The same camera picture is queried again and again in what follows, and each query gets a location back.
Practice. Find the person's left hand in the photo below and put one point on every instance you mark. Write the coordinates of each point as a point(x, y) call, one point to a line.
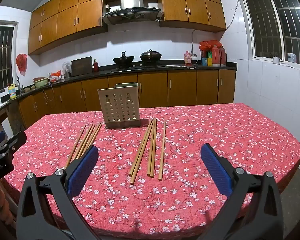
point(2, 202)

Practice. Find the wooden base cabinets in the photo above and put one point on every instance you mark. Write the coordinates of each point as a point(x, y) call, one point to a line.
point(180, 87)

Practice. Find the hanging red plastic bag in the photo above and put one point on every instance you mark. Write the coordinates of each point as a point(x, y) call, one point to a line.
point(21, 63)

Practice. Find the black gas stove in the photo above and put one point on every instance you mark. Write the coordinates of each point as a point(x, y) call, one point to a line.
point(140, 67)

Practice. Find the steel range hood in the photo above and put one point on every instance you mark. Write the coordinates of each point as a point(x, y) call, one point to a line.
point(132, 12)

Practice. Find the green basin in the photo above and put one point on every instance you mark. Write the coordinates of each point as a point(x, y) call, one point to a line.
point(41, 82)

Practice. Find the perforated metal chopstick holder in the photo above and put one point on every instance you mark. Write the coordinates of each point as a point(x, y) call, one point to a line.
point(118, 105)

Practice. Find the red thermos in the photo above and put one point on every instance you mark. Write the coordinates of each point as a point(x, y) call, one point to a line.
point(215, 57)
point(223, 57)

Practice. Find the black kitchen countertop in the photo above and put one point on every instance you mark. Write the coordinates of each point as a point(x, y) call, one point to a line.
point(215, 68)

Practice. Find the clear plastic bag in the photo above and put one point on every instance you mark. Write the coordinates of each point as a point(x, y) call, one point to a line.
point(67, 70)

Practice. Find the metal sink faucet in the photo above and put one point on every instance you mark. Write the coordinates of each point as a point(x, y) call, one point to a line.
point(18, 85)

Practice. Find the small barred window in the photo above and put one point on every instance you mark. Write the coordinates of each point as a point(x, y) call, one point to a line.
point(2, 55)

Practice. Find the white cup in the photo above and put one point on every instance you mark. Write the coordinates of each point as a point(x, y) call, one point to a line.
point(275, 60)

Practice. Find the red and white plastic bag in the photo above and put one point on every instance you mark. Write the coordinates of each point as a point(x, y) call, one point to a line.
point(56, 76)

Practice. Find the dark wooden cutting board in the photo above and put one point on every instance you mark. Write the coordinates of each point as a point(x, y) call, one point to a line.
point(82, 66)

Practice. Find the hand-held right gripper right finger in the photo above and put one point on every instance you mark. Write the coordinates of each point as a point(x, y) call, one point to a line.
point(216, 170)

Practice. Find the wooden wall cabinets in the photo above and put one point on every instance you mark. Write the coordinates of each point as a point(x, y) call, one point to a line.
point(65, 17)

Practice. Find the black wok with lid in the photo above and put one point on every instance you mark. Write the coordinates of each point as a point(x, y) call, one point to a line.
point(150, 57)

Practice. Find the large barred window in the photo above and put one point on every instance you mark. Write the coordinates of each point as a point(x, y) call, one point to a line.
point(265, 25)

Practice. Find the open black wok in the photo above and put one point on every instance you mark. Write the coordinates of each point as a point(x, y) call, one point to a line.
point(123, 60)

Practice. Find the yellow detergent bottle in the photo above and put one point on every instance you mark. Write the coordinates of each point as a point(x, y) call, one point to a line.
point(12, 92)

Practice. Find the crumpled red plastic bag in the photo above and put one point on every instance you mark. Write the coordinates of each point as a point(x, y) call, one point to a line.
point(208, 44)

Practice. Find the white phone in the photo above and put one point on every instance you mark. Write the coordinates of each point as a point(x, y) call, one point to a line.
point(173, 65)

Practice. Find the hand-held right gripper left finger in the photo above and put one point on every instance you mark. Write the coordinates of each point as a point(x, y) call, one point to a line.
point(82, 172)

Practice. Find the pink bottle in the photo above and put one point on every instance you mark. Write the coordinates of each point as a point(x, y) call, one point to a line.
point(188, 59)

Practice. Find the small red bottle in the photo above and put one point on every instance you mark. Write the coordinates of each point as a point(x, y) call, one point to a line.
point(96, 66)

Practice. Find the red floral tablecloth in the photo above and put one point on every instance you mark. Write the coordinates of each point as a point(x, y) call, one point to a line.
point(190, 142)

